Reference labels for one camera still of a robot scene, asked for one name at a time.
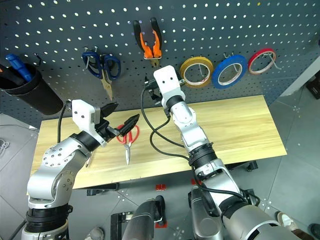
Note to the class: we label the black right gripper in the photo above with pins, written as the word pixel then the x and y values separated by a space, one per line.
pixel 153 90

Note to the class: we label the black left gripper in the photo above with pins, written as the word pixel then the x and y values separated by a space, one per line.
pixel 105 130

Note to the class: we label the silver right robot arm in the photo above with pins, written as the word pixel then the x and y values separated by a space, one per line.
pixel 195 135

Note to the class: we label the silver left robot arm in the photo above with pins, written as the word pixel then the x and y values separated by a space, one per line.
pixel 50 175

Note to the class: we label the yellow tape roll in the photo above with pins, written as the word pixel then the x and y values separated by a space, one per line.
pixel 182 71

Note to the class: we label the metal tape hook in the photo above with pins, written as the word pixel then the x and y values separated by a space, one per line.
pixel 273 62
pixel 200 67
pixel 236 67

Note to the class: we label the blue tape roll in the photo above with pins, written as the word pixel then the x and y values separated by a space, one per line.
pixel 215 75

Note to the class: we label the dark grey pegboard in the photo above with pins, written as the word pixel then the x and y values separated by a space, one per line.
pixel 225 25

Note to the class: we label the black pegboard hook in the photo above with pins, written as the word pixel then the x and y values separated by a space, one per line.
pixel 38 58

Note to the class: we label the red tape roll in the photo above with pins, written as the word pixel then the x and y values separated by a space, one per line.
pixel 250 62

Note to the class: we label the metal pliers holder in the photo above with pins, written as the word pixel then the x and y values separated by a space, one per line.
pixel 146 58

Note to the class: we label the orange black pliers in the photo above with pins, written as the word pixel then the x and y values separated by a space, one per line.
pixel 149 52

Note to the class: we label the metal scissors hook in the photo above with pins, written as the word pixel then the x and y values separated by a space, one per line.
pixel 86 62

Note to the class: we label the black table foot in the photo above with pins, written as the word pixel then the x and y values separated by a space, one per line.
pixel 102 188

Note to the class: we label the red floor marker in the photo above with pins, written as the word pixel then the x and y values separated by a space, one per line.
pixel 160 225
pixel 161 187
pixel 194 181

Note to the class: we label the black cup holder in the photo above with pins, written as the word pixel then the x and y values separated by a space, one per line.
pixel 37 95

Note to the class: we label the dark grey rounded shape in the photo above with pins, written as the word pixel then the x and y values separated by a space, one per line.
pixel 142 220

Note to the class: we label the white shoe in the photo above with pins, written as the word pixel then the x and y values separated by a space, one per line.
pixel 286 221
pixel 95 234

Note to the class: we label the black table caster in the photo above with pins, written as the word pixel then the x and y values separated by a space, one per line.
pixel 252 166

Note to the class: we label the black box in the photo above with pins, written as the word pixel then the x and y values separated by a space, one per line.
pixel 313 87

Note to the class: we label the dark shoe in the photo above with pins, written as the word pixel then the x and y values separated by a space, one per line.
pixel 315 230

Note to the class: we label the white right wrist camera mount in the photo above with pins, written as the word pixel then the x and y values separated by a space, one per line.
pixel 168 80

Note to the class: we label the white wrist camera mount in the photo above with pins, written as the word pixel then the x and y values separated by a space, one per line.
pixel 168 80
pixel 81 112

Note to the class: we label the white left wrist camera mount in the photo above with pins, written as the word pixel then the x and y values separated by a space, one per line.
pixel 81 112

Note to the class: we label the black floor frame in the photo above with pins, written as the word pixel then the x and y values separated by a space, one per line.
pixel 116 225

